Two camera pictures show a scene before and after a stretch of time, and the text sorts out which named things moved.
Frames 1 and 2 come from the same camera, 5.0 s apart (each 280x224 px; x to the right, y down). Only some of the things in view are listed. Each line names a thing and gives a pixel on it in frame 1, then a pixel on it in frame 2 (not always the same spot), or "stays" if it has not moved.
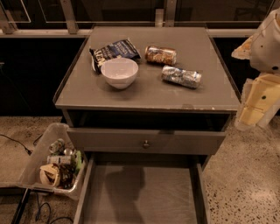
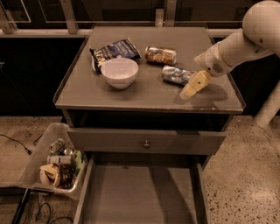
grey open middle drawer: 143,188 stays
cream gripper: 266,49 -> 212,65
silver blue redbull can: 178,75 stays
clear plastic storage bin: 59,164 stays
